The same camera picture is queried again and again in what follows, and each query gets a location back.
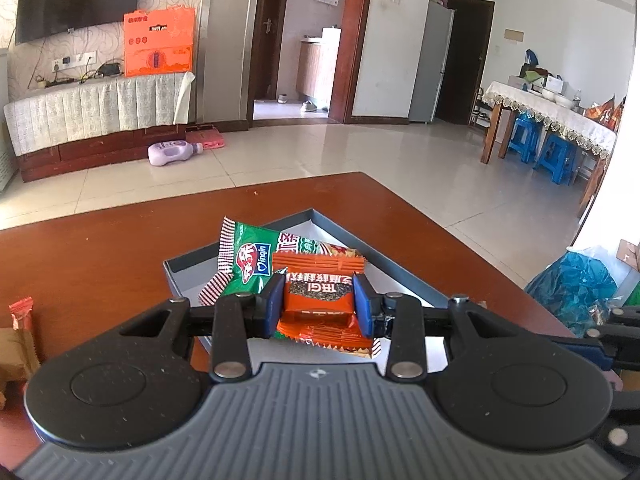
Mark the blue plastic bag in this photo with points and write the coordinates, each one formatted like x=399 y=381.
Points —
x=570 y=280

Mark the orange cardboard box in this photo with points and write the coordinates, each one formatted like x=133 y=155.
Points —
x=160 y=40

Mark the green snack packet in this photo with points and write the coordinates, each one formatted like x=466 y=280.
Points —
x=245 y=260

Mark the brown snack packet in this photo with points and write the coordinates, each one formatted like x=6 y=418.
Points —
x=15 y=355

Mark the cloth-covered tv cabinet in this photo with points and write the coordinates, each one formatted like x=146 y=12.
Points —
x=75 y=110

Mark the dark wooden door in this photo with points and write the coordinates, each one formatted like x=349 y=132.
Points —
x=470 y=60

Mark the pink floor mat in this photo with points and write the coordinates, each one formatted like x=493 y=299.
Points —
x=207 y=137

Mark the brown cardboard box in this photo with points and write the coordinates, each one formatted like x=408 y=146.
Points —
x=629 y=255

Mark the wooden television cabinet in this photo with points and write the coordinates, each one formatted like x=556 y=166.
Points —
x=100 y=152

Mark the blue plastic stool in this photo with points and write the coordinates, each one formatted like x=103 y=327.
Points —
x=555 y=155
x=522 y=135

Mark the grey refrigerator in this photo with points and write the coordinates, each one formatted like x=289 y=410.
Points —
x=430 y=60

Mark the black router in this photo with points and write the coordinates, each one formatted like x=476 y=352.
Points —
x=110 y=70

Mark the purple plastic bottle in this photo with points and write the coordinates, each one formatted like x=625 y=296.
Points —
x=170 y=152

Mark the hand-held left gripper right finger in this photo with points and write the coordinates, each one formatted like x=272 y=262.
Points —
x=361 y=305

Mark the wooden dining table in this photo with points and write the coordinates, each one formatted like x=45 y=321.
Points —
x=487 y=140

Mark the white slipper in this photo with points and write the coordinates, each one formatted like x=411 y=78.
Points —
x=308 y=106

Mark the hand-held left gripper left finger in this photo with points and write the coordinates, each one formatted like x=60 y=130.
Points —
x=274 y=300

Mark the wooden door frame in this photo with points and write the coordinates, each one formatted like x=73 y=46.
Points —
x=360 y=35

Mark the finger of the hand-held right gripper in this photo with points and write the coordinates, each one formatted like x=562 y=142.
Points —
x=585 y=352
x=622 y=440

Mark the orange snack packet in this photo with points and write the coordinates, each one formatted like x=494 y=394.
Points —
x=315 y=295

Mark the wooden kitchen cabinet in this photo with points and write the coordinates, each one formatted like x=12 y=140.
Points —
x=315 y=72

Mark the orange snack bags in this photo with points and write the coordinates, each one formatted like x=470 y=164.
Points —
x=605 y=112

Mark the white wall socket strip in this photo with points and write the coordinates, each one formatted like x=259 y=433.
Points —
x=72 y=61

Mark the grey cardboard box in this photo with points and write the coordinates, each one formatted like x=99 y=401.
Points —
x=190 y=270

